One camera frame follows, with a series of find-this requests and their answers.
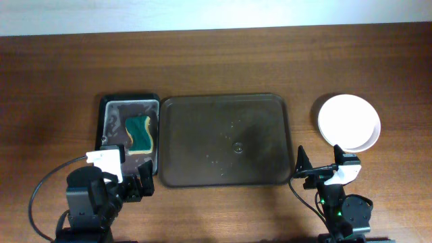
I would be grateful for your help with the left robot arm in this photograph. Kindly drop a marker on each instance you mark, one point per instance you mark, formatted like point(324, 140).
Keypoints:
point(95, 199)

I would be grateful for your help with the pinkish white plate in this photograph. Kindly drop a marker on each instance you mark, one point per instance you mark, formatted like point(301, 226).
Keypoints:
point(350, 122)

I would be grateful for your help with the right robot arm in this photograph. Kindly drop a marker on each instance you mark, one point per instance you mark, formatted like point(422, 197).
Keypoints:
point(346, 216)

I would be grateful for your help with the small black sponge tray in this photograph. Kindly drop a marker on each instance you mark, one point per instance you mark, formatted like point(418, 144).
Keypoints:
point(114, 110)

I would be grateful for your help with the large brown serving tray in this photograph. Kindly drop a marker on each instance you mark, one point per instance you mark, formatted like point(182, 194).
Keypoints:
point(224, 140)

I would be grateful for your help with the green and yellow sponge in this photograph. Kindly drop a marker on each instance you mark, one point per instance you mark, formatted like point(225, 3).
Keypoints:
point(138, 130)

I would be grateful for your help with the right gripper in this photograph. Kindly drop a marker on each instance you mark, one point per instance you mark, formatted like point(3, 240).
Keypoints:
point(319, 171)

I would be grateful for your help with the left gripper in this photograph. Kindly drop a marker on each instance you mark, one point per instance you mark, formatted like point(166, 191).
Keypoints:
point(136, 186)

